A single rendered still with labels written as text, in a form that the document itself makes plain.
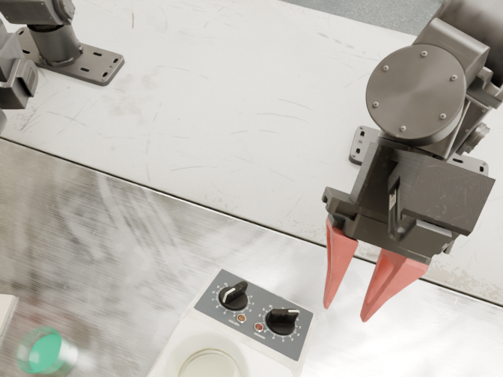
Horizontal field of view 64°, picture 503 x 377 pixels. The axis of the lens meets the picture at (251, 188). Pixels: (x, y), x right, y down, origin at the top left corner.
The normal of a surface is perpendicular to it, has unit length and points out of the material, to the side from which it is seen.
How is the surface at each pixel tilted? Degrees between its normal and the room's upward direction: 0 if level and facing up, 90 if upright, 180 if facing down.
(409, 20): 0
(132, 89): 0
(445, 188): 41
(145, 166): 0
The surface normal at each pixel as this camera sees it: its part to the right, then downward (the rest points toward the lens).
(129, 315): 0.06, -0.52
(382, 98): -0.44, 0.01
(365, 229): -0.09, 0.15
